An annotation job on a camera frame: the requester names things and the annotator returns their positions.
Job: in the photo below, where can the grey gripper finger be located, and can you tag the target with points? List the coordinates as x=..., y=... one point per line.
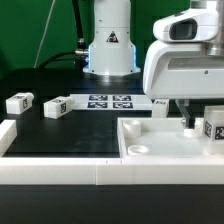
x=188, y=120

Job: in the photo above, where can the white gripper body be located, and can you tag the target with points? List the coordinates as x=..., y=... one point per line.
x=177, y=64

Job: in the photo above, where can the white square table top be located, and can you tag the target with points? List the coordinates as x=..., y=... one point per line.
x=164, y=138

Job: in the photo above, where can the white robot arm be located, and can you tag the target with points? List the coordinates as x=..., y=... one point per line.
x=112, y=55

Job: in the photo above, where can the white marker base sheet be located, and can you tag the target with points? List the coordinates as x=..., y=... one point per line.
x=111, y=102

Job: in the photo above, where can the white U-shaped fence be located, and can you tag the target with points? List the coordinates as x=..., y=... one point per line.
x=104, y=171

